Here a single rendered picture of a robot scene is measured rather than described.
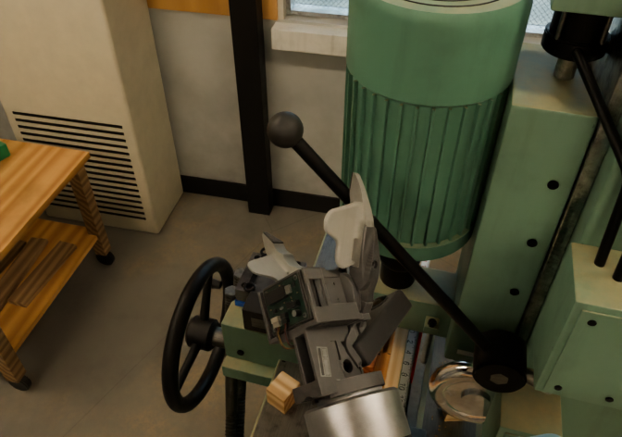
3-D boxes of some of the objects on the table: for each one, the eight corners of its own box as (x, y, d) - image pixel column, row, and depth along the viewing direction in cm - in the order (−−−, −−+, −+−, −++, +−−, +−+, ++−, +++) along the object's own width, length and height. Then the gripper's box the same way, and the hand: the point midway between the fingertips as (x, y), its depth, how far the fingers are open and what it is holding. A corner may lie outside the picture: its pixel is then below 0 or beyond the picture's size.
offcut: (300, 395, 89) (300, 382, 87) (284, 415, 87) (283, 401, 84) (283, 383, 91) (282, 369, 88) (267, 402, 88) (266, 388, 86)
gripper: (392, 376, 44) (325, 151, 52) (244, 425, 57) (206, 238, 64) (454, 363, 50) (386, 163, 57) (308, 410, 63) (267, 241, 70)
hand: (311, 204), depth 63 cm, fingers open, 14 cm apart
